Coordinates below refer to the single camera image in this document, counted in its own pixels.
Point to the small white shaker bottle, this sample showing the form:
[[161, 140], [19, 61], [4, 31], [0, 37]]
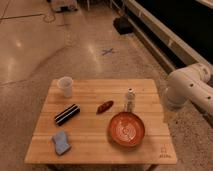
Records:
[[129, 100]]

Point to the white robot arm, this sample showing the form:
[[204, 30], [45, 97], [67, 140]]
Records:
[[189, 83]]

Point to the white device on floor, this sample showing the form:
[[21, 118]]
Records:
[[60, 5]]

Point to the white ceramic cup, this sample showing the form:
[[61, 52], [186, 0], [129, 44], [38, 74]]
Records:
[[65, 85]]

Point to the white long wall rail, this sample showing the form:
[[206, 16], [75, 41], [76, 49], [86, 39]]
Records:
[[178, 32]]

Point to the black box on floor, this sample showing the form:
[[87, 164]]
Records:
[[122, 25]]

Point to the wooden table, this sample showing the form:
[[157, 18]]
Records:
[[87, 130]]

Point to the black white striped box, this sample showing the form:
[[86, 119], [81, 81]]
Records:
[[65, 115]]

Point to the blue sponge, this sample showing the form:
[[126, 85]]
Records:
[[61, 143]]

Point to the red brown sausage toy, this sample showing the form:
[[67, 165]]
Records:
[[104, 107]]

